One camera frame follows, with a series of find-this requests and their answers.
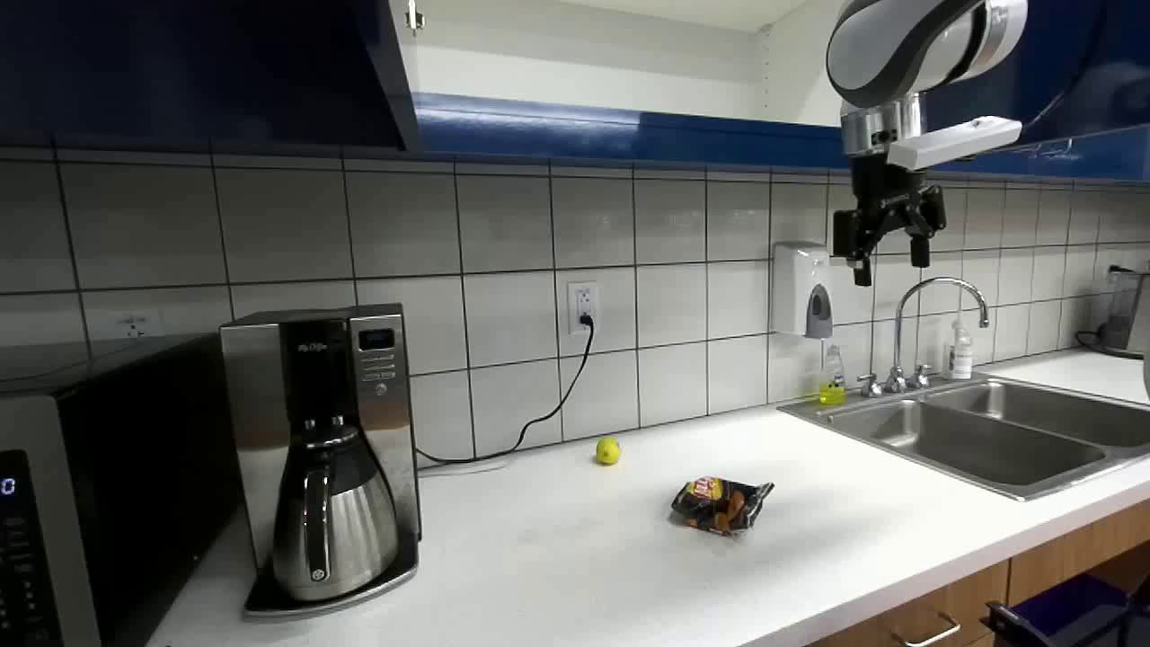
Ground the metal drawer handle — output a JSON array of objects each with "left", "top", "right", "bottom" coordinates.
[{"left": 916, "top": 614, "right": 967, "bottom": 647}]

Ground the small white pump bottle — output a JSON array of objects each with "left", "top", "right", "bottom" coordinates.
[{"left": 949, "top": 318, "right": 979, "bottom": 383}]

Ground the steel coffee maker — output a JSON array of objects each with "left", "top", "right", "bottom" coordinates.
[{"left": 216, "top": 300, "right": 428, "bottom": 623}]

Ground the white wall soap dispenser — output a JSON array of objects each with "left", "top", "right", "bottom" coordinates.
[{"left": 768, "top": 239, "right": 842, "bottom": 342}]

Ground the black microwave oven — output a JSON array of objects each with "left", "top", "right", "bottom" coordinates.
[{"left": 0, "top": 331, "right": 244, "bottom": 647}]

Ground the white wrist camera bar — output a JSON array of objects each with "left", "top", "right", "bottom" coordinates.
[{"left": 885, "top": 111, "right": 1029, "bottom": 174}]

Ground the wooden base cabinet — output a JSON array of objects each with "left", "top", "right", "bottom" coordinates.
[{"left": 810, "top": 497, "right": 1150, "bottom": 647}]

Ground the black power cord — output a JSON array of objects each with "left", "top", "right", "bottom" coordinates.
[{"left": 409, "top": 307, "right": 600, "bottom": 472}]

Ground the yellow dish soap bottle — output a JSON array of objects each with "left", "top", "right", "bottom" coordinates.
[{"left": 812, "top": 339, "right": 851, "bottom": 414}]

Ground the chrome gooseneck faucet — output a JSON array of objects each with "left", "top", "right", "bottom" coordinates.
[{"left": 859, "top": 272, "right": 996, "bottom": 399}]

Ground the dark blue bin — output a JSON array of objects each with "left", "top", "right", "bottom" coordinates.
[{"left": 981, "top": 569, "right": 1150, "bottom": 647}]

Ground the black chips packet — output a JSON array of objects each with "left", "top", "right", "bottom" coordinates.
[{"left": 668, "top": 472, "right": 779, "bottom": 540}]

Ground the dark blue cabinet door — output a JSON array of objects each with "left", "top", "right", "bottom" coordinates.
[
  {"left": 919, "top": 0, "right": 1150, "bottom": 188},
  {"left": 0, "top": 0, "right": 422, "bottom": 158}
]

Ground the steel double sink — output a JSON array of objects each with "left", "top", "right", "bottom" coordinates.
[{"left": 779, "top": 372, "right": 1150, "bottom": 503}]

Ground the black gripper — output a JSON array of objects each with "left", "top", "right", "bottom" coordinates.
[{"left": 830, "top": 154, "right": 949, "bottom": 289}]

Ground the steel coffee carafe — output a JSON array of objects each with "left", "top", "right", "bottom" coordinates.
[{"left": 267, "top": 409, "right": 406, "bottom": 607}]

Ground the white wall outlet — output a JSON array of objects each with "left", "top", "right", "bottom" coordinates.
[
  {"left": 563, "top": 275, "right": 607, "bottom": 342},
  {"left": 113, "top": 307, "right": 159, "bottom": 342}
]

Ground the white open wall cabinet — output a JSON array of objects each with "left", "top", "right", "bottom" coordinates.
[{"left": 388, "top": 0, "right": 857, "bottom": 172}]

